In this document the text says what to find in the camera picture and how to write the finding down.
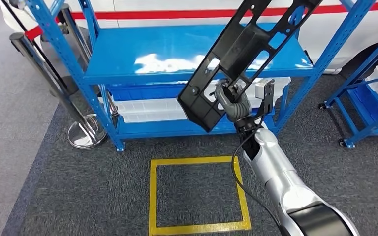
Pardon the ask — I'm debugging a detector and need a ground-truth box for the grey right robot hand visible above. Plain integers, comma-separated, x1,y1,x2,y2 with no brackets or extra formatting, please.
214,79,252,124

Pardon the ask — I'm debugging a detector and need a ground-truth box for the black plastic frame part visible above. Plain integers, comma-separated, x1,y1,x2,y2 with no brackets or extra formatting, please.
177,0,323,133

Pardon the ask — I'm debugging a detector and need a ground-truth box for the blue metal shelf rack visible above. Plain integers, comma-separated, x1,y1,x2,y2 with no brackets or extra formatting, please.
24,0,377,153
317,28,378,150

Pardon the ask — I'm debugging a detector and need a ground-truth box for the blue plastic bin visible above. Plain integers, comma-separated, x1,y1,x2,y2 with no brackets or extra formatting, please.
347,86,378,136
107,83,189,102

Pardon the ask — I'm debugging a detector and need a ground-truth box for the white car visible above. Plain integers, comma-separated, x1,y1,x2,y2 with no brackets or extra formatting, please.
0,0,378,75

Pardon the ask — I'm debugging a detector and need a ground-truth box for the red barrier belt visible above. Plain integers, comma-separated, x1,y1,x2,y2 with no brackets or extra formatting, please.
24,0,378,41

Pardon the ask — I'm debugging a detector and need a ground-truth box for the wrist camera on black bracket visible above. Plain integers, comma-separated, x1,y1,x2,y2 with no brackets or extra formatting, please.
254,79,276,116

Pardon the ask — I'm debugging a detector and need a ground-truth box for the black camera cable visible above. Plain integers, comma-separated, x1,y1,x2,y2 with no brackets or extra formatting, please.
230,117,287,236

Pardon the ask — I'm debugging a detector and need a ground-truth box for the stanchion post with black base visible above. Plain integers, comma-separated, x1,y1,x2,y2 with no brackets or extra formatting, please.
40,3,94,66

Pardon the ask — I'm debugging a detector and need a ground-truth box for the stanchion post with chrome base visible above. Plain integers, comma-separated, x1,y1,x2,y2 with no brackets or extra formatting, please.
9,31,108,150

